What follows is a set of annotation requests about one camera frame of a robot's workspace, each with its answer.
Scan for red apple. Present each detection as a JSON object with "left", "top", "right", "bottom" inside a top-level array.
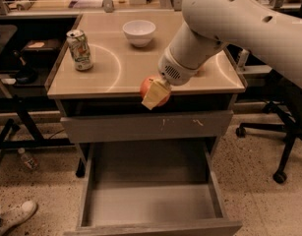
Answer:
[{"left": 139, "top": 75, "right": 172, "bottom": 108}]

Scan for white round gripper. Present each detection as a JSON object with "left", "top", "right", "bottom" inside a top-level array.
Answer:
[{"left": 141, "top": 46, "right": 201, "bottom": 111}]

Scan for black office chair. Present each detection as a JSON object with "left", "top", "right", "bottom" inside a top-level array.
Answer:
[{"left": 235, "top": 69, "right": 302, "bottom": 185}]

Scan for white sneaker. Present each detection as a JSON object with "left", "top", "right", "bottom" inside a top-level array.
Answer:
[{"left": 0, "top": 201, "right": 37, "bottom": 236}]

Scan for closed grey top drawer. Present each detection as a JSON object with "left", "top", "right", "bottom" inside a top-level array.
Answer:
[{"left": 61, "top": 110, "right": 233, "bottom": 143}]

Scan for green white soda can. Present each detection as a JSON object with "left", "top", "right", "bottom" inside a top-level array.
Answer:
[{"left": 66, "top": 29, "right": 93, "bottom": 71}]

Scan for open grey middle drawer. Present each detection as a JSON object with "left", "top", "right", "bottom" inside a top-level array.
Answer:
[{"left": 64, "top": 140, "right": 242, "bottom": 236}]

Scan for grey drawer cabinet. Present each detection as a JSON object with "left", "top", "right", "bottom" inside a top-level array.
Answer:
[{"left": 44, "top": 9, "right": 248, "bottom": 179}]

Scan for black box with label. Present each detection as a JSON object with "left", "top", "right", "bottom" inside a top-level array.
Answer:
[{"left": 22, "top": 38, "right": 62, "bottom": 60}]

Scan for black folding table frame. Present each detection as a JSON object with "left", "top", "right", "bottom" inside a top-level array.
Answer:
[{"left": 0, "top": 24, "right": 75, "bottom": 162}]

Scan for plastic water bottle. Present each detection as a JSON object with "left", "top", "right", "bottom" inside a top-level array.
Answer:
[{"left": 18, "top": 147, "right": 38, "bottom": 170}]

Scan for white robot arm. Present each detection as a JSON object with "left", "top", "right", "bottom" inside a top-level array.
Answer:
[{"left": 141, "top": 0, "right": 302, "bottom": 109}]

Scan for white bowl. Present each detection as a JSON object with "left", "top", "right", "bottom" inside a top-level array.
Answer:
[{"left": 122, "top": 20, "right": 156, "bottom": 47}]

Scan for orange fruit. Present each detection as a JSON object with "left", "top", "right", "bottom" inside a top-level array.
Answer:
[{"left": 195, "top": 65, "right": 205, "bottom": 77}]

